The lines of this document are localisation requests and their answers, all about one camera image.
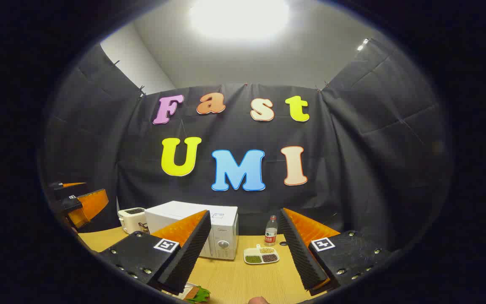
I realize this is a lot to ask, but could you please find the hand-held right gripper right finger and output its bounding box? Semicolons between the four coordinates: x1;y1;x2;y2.
279;208;395;296

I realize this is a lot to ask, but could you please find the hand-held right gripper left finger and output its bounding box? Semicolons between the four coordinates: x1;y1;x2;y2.
99;209;213;295

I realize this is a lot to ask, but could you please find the white microwave oven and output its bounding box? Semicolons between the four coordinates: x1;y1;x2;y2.
145;201;239;261

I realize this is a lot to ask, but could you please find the lettuce sandwich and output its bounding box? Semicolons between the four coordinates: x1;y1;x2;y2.
175;282;212;304

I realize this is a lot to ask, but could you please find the clear plastic water bottle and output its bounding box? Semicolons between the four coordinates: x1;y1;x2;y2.
265;215;278;247

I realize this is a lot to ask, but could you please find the white divided dish of beans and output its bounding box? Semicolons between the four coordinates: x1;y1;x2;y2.
243;244;280;265

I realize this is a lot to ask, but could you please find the white toaster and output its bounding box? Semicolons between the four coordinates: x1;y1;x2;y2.
118;207;151;235

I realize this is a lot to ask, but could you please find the large ceiling light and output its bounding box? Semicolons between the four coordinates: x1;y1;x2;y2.
188;0;290;43

